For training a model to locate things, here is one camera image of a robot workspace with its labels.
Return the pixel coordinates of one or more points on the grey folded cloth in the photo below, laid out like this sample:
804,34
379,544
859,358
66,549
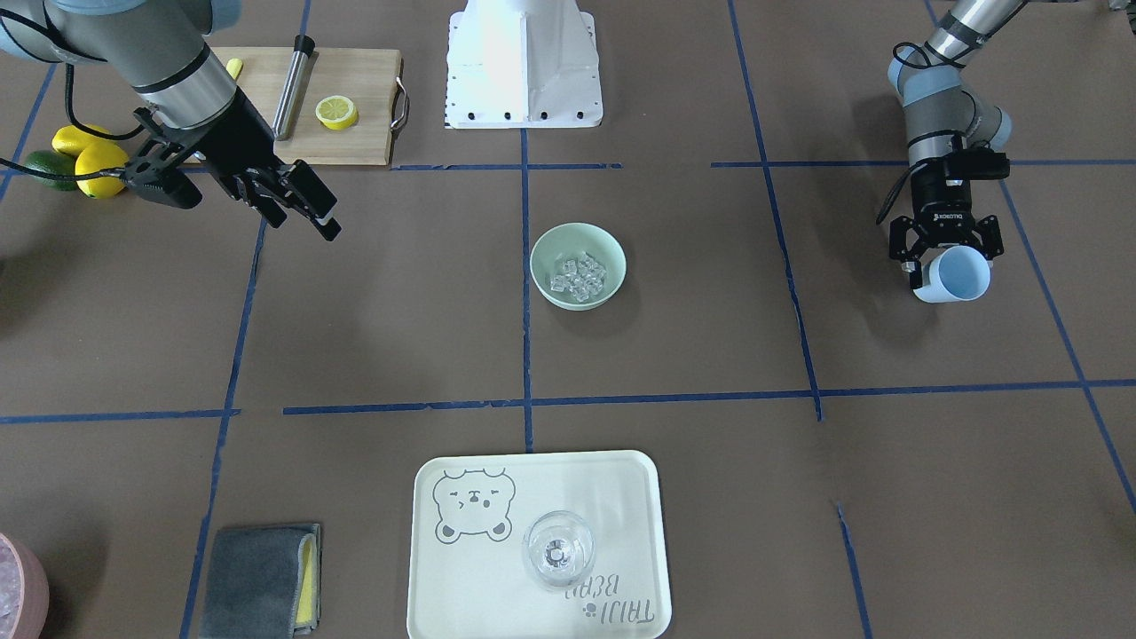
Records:
264,582

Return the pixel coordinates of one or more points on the light blue cup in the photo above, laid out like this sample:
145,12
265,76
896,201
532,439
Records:
959,274

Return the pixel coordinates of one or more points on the light green bowl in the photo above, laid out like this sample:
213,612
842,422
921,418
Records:
568,239

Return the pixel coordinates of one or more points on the lemon half slice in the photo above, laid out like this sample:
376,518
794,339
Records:
337,112

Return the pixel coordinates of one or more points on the steel muddler black tip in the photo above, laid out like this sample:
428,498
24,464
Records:
298,67

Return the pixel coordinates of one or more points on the wooden cutting board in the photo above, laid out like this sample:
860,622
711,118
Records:
368,77

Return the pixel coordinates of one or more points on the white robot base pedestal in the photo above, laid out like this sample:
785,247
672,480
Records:
522,65

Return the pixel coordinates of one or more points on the pink bowl with ice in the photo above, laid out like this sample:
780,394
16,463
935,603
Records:
26,593

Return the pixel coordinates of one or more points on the clear wine glass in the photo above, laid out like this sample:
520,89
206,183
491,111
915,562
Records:
559,550

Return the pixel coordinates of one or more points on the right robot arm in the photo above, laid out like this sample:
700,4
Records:
192,107

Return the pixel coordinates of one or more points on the green lime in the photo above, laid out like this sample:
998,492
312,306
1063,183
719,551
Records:
53,162

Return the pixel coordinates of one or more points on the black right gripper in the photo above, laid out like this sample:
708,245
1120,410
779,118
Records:
238,135

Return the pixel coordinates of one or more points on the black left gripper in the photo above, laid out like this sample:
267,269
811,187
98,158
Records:
942,196

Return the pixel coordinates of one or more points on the yellow lemon lower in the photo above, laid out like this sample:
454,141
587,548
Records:
98,156

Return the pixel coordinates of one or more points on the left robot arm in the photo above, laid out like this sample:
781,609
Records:
953,139

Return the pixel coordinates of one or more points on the yellow lemon upper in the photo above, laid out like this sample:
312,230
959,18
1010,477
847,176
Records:
72,140

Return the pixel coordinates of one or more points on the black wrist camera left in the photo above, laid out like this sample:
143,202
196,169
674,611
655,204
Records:
969,164

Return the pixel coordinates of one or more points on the yellow lemon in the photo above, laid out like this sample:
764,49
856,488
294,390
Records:
98,156
72,140

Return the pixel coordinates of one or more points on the ice cubes in bowl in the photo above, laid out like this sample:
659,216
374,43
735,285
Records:
579,279

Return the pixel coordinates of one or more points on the cream bear tray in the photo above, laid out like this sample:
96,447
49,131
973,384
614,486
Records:
467,577

